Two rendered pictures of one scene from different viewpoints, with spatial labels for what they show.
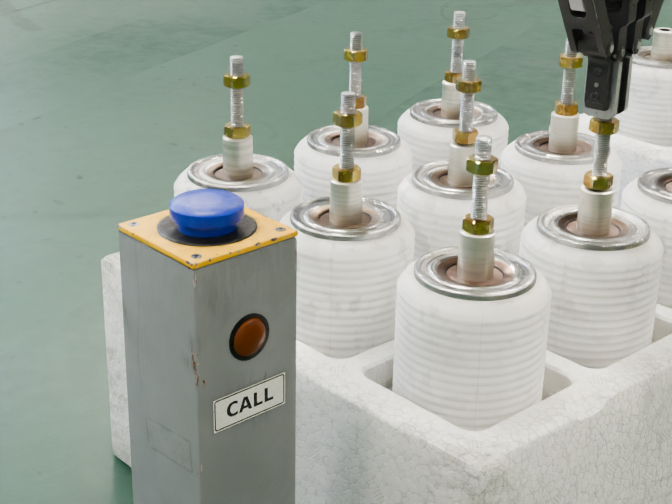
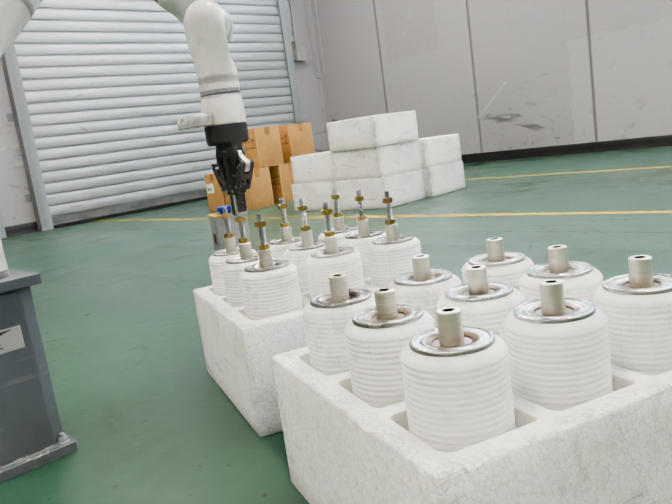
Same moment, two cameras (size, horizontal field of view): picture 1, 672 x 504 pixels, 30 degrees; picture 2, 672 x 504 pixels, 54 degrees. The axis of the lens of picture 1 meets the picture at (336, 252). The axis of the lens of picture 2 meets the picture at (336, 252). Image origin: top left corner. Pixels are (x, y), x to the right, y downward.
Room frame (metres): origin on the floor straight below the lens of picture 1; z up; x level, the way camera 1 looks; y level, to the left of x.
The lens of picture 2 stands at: (1.36, -1.22, 0.44)
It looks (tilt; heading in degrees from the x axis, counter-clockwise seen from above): 10 degrees down; 111
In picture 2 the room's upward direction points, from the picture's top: 8 degrees counter-clockwise
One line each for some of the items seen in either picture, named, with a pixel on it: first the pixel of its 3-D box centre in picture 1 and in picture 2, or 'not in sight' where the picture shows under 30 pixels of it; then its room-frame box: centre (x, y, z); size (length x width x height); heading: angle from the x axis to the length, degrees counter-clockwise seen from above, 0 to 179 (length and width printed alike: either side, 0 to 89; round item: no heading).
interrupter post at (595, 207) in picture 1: (594, 210); (245, 251); (0.79, -0.17, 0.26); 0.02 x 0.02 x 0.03
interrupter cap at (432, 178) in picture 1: (462, 180); (308, 246); (0.87, -0.09, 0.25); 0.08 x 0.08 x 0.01
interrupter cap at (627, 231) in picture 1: (593, 228); (246, 258); (0.79, -0.17, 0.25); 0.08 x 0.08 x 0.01
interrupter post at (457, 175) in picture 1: (463, 164); (307, 239); (0.87, -0.09, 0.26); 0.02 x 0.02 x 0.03
